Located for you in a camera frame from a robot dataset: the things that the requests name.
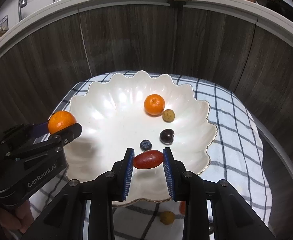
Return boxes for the chrome faucet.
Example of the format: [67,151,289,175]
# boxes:
[18,0,27,21]

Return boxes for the small tan longan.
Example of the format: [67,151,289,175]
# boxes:
[160,211,175,225]

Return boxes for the large tan longan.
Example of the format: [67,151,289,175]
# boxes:
[162,109,175,122]

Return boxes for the checkered white kitchen cloth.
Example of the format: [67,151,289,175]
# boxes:
[23,70,274,240]

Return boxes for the left hand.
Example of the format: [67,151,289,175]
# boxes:
[0,200,34,239]

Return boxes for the red cherry tomato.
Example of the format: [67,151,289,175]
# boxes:
[133,150,163,170]
[179,201,186,216]

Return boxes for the white scalloped ceramic bowl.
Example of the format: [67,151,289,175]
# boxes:
[62,70,219,208]

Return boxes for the large orange mandarin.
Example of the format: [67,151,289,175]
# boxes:
[48,111,77,134]

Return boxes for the blueberry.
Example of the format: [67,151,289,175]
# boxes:
[139,139,152,151]

